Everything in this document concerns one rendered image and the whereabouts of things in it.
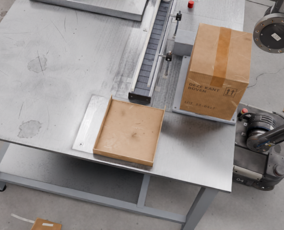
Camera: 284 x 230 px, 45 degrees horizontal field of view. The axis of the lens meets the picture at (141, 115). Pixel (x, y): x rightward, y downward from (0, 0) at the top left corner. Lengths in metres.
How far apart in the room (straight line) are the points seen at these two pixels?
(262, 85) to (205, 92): 1.57
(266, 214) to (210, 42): 1.31
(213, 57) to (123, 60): 0.53
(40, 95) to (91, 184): 0.67
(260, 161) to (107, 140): 1.13
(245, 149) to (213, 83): 0.95
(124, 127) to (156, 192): 0.86
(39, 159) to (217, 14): 1.37
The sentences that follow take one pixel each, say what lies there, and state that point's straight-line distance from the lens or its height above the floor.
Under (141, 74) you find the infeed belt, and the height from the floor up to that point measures 0.88.
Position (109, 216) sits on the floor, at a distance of 2.25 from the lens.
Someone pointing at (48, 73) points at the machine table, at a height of 0.83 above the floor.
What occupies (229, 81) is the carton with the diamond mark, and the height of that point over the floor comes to 1.11.
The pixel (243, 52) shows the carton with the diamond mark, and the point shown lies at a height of 1.12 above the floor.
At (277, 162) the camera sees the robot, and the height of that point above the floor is 0.28.
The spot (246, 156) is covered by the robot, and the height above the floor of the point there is 0.24.
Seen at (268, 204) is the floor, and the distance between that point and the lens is 2.48.
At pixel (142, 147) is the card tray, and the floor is 0.83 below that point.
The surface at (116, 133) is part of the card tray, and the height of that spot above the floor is 0.83.
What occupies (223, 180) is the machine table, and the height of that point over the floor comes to 0.83.
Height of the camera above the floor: 2.14
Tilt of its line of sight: 55 degrees down
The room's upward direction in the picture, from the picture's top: 6 degrees clockwise
